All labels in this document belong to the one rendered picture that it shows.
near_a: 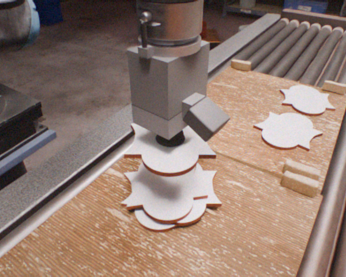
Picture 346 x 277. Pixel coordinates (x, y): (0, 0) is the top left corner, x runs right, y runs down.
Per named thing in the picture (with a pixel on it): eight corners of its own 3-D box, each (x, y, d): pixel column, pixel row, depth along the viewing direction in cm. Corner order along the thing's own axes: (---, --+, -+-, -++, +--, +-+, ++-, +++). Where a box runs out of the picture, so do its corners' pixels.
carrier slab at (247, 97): (154, 134, 67) (154, 128, 66) (228, 70, 96) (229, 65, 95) (319, 196, 52) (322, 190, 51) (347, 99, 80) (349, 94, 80)
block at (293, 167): (281, 174, 54) (284, 163, 53) (284, 168, 56) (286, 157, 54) (315, 187, 52) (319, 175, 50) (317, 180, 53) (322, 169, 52)
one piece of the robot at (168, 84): (207, 40, 27) (198, 173, 37) (252, 19, 33) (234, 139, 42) (116, 18, 33) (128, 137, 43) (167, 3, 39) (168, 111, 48)
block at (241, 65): (230, 68, 93) (231, 59, 91) (232, 66, 94) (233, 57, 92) (248, 73, 90) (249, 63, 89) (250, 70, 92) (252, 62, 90)
